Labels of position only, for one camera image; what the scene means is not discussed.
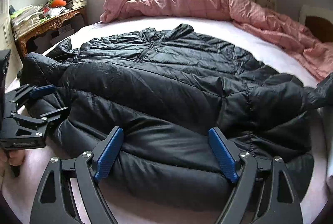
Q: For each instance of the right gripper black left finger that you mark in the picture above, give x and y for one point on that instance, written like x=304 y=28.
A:
x=69 y=189

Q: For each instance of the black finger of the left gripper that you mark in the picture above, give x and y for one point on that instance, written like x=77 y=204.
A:
x=39 y=92
x=53 y=113

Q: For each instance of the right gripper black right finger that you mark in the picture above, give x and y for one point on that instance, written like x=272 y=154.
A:
x=262 y=189

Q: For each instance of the black quilted down jacket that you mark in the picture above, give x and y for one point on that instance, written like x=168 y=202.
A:
x=166 y=90

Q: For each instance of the left hand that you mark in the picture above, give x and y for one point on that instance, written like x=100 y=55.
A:
x=14 y=158

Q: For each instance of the cardboard box under table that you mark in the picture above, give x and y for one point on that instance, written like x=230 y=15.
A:
x=61 y=34

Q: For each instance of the bed with pink sheet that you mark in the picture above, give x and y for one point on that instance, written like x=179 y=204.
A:
x=19 y=192

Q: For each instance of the ornate wooden side table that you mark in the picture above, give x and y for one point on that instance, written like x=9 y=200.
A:
x=51 y=24

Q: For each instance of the stack of papers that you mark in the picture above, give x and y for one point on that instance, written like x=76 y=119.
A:
x=25 y=17

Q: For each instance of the orange plush toy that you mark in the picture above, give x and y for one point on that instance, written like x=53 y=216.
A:
x=58 y=3

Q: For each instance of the stack of books on table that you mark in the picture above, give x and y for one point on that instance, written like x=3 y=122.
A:
x=75 y=4

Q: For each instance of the pink quilt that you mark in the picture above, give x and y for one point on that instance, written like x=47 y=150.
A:
x=278 y=29

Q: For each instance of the wooden carved headboard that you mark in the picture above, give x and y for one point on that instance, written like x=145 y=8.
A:
x=318 y=21

